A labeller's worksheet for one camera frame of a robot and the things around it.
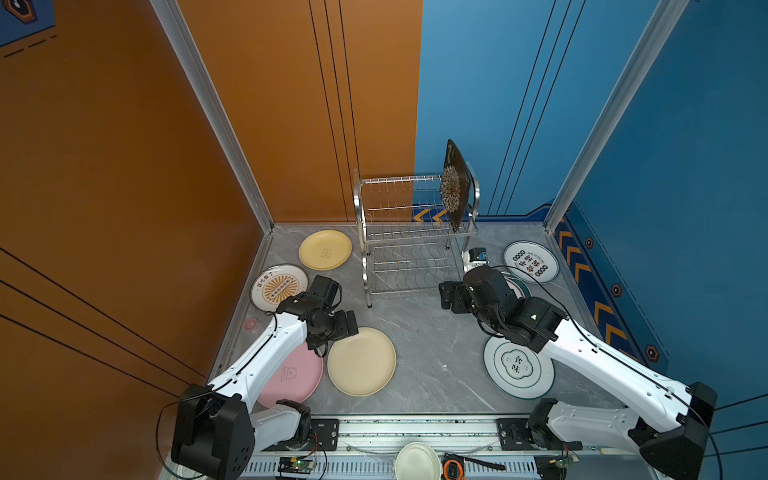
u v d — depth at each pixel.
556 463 0.70
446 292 0.65
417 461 0.70
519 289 0.99
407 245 1.10
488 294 0.51
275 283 1.02
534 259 1.09
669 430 0.39
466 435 0.75
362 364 0.85
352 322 0.75
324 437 0.73
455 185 0.81
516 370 0.83
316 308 0.60
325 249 1.12
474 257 0.63
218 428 0.40
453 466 0.67
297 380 0.83
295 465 0.71
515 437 0.72
